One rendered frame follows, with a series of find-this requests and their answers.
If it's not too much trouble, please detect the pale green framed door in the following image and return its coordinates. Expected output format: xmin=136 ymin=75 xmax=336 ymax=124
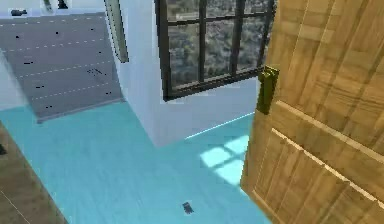
xmin=103 ymin=0 xmax=130 ymax=64

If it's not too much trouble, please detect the small dark grey object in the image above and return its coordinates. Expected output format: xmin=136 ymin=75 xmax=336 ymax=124
xmin=181 ymin=201 xmax=195 ymax=216

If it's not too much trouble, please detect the olive green door handle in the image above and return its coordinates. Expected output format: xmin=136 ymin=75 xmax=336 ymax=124
xmin=256 ymin=65 xmax=280 ymax=116

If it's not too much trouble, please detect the black framed window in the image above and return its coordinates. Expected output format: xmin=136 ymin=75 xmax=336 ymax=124
xmin=154 ymin=0 xmax=278 ymax=102

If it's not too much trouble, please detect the light wooden room door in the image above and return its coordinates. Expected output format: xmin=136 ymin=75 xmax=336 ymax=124
xmin=240 ymin=0 xmax=384 ymax=224

